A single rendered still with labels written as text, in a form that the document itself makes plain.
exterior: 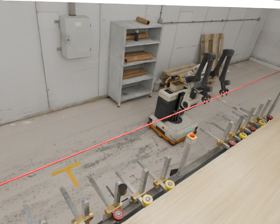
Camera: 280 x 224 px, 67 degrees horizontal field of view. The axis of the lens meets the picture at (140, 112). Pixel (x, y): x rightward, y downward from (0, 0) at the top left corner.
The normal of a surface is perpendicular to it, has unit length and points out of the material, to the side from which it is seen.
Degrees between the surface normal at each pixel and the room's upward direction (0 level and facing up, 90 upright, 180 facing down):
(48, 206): 0
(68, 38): 90
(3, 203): 0
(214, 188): 0
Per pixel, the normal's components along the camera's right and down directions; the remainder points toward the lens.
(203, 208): 0.12, -0.82
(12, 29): 0.62, 0.50
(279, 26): -0.77, 0.27
